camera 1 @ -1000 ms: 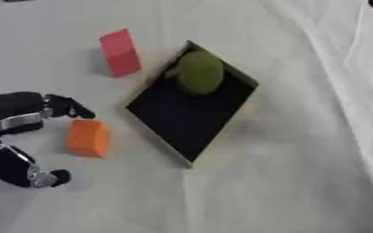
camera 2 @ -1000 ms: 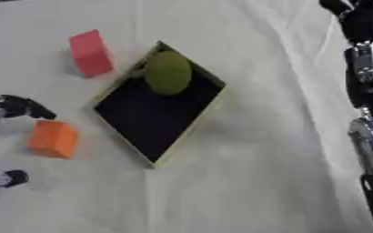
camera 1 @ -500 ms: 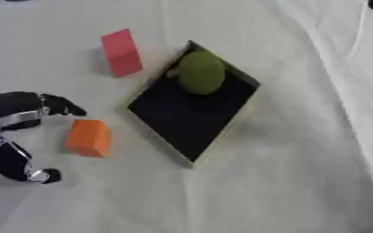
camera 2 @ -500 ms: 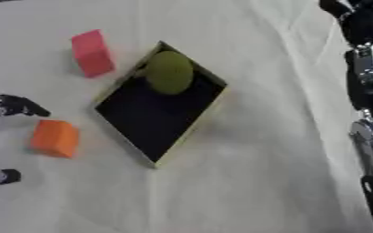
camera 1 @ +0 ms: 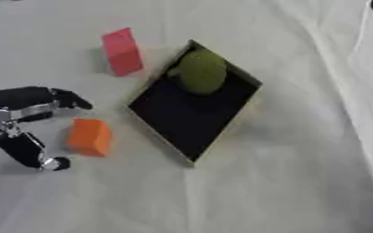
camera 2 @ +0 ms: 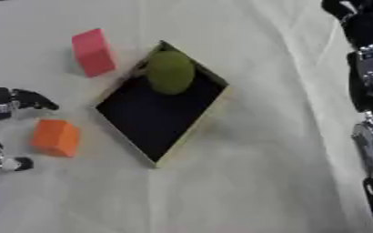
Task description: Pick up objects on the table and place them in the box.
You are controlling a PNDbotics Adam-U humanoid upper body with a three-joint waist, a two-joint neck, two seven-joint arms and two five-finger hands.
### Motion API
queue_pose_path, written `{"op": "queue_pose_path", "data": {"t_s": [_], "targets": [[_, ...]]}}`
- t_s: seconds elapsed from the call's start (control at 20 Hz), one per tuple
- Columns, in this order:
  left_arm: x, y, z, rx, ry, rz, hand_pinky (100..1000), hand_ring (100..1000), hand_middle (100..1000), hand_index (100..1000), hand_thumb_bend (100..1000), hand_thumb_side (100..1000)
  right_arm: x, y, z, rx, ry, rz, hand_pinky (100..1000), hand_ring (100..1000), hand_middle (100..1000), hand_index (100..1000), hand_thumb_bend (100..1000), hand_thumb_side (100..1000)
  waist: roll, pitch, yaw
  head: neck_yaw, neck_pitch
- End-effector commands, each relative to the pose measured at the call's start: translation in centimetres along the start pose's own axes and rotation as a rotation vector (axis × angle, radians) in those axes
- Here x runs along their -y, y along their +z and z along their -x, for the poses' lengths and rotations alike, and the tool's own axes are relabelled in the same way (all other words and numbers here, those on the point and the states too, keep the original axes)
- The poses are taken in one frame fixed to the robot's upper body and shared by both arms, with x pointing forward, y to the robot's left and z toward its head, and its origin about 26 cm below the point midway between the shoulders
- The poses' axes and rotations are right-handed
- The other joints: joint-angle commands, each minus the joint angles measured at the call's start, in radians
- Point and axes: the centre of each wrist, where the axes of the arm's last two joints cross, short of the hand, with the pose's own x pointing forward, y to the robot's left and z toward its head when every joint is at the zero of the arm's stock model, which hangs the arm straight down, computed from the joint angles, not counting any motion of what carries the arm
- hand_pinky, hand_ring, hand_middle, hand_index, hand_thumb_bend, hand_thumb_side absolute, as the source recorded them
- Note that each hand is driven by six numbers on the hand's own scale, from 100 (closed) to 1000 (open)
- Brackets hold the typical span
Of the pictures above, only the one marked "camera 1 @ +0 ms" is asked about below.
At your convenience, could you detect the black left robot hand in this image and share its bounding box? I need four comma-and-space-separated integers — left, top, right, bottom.
0, 86, 96, 172

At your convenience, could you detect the cardboard box with black inside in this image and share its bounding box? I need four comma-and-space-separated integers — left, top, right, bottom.
126, 39, 265, 167

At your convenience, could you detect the orange block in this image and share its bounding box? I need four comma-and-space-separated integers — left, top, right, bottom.
66, 117, 114, 157

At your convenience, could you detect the pink block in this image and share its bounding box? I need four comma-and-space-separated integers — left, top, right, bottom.
100, 27, 146, 77

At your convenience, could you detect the green oval soft toy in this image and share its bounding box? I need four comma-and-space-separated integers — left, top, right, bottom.
166, 49, 230, 97

